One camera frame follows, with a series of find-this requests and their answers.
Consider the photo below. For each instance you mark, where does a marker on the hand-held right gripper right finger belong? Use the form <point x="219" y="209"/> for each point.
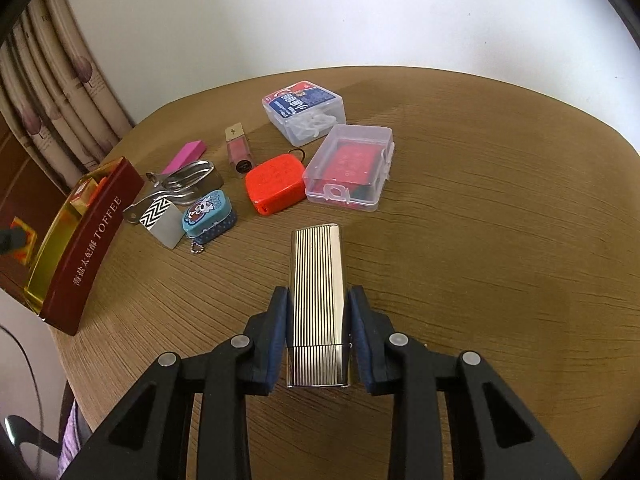
<point x="362" y="345"/>

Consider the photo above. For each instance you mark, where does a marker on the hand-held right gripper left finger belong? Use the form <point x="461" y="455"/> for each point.
<point x="277" y="340"/>

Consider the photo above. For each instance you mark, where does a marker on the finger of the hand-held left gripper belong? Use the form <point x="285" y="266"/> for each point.
<point x="9" y="241"/>

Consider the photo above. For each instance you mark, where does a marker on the dark red tin box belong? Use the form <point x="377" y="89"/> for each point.
<point x="95" y="240"/>

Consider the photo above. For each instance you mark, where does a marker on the small blue cartoon tin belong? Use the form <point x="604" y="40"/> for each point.
<point x="205" y="215"/>

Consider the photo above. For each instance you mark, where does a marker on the black white zigzag box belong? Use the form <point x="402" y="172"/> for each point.
<point x="160" y="225"/>

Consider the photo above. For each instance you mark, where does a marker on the orange red tape measure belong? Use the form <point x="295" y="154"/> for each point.
<point x="275" y="182"/>

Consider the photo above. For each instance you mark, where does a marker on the clear plastic card box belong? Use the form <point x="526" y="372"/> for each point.
<point x="350" y="165"/>

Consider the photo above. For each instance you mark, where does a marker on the pink lip gloss tube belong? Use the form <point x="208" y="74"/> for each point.
<point x="237" y="152"/>

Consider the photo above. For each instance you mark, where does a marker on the small yellow box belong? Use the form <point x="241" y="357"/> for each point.
<point x="84" y="194"/>

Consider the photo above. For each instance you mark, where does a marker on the beige patterned curtain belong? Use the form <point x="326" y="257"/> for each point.
<point x="60" y="100"/>

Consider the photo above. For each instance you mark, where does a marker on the pink eraser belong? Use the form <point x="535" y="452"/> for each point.
<point x="185" y="155"/>

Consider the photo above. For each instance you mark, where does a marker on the black chair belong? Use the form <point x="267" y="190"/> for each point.
<point x="25" y="440"/>

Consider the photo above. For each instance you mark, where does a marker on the purple cloth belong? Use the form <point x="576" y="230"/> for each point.
<point x="69" y="445"/>

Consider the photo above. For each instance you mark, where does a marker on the clear floss pick box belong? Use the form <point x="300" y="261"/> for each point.
<point x="300" y="105"/>

